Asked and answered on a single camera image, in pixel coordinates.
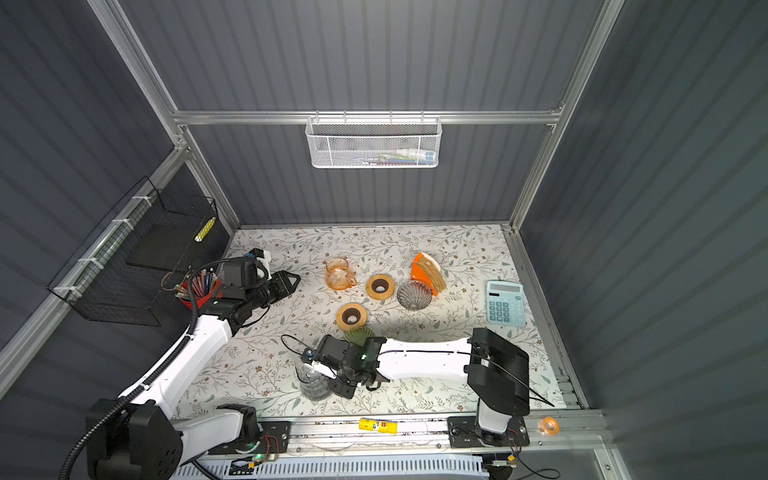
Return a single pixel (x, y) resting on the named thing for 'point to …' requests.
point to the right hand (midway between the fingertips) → (337, 380)
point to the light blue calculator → (505, 303)
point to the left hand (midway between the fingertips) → (295, 278)
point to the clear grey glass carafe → (314, 386)
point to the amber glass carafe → (337, 274)
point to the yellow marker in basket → (205, 230)
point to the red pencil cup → (201, 289)
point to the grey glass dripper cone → (414, 295)
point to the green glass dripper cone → (359, 335)
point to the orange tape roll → (548, 425)
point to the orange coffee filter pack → (425, 269)
